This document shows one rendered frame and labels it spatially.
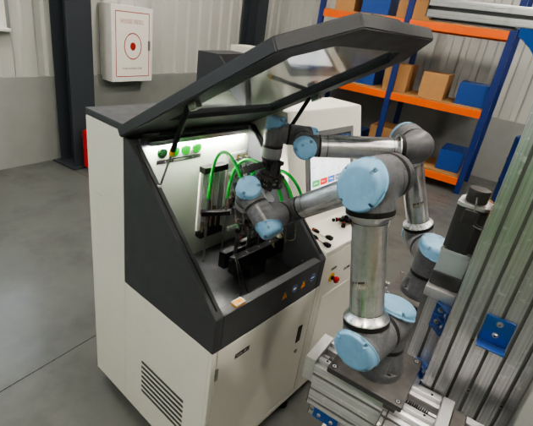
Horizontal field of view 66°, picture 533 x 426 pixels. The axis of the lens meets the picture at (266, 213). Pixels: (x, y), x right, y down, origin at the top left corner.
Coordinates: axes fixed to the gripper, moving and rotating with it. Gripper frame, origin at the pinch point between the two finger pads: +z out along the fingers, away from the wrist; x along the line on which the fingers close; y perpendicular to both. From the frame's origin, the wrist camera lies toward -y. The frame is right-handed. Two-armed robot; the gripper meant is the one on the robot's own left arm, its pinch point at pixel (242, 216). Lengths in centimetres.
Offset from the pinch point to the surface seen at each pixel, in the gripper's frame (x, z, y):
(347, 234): 57, 53, 2
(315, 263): 32, 35, 17
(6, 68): -184, 238, -287
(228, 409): -18, 49, 68
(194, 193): -16.0, 30.6, -25.6
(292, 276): 18.2, 26.1, 21.9
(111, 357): -73, 85, 34
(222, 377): -18, 29, 55
